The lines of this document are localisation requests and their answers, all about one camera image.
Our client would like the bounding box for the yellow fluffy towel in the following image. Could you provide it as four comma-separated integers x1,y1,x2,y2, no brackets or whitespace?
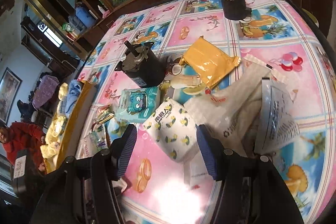
40,83,68,159

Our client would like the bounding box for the landscape print tissue pack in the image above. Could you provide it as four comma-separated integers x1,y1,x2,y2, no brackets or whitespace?
83,124,108,157

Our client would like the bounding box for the white medicine sachet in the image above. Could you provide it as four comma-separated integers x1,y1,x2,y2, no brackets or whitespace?
254,78,300,155

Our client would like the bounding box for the beige paper mailer bag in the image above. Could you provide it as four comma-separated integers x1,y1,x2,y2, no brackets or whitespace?
184,54,289,156

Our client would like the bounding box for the teal cartoon tissue pack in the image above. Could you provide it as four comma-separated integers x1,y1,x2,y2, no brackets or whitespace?
115,87,161,123

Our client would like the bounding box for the white lemon print tissue pack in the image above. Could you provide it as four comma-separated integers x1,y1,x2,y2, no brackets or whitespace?
143,98,198,162

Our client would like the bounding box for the large blue towel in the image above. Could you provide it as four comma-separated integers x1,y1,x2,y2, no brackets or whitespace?
65,80,83,118

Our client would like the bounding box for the yellow snack packet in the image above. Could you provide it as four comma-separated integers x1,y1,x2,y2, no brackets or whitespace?
179,36,241,89

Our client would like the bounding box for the person in red jacket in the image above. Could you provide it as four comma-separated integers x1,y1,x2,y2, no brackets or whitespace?
1,122,46,174

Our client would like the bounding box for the pack of coloured crayons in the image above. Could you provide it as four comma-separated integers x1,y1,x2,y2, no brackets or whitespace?
94,104,115,124

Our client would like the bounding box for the colourful printed tablecloth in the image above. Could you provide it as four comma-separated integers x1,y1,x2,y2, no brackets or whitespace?
75,0,335,223

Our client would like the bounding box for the black motor with shaft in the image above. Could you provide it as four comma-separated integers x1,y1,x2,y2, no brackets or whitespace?
114,41,165,88

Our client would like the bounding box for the blue water jug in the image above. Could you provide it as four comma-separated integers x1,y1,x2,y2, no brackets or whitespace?
75,3,96,28

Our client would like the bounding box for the black motor with tape roll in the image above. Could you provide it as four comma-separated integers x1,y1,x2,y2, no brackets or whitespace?
220,0,252,20

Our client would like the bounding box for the framed wall painting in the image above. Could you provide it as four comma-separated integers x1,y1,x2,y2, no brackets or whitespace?
0,68,22,124

